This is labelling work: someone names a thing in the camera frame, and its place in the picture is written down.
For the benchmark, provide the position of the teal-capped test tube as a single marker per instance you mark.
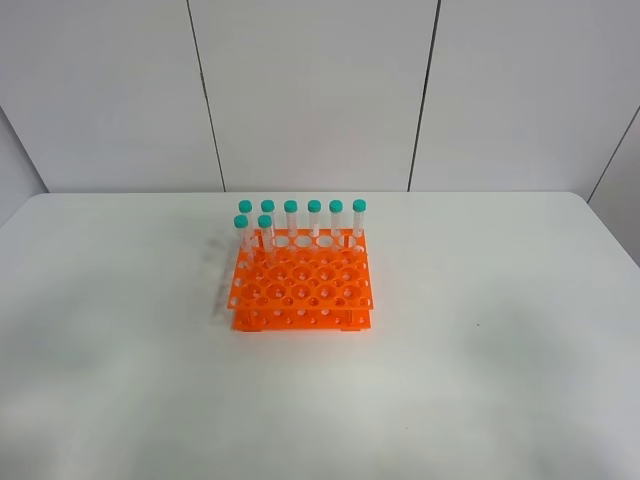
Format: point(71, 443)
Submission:
point(265, 223)

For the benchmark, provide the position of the orange test tube rack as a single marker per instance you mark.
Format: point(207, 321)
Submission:
point(302, 283)

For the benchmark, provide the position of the second row left tube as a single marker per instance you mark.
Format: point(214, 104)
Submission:
point(245, 237)

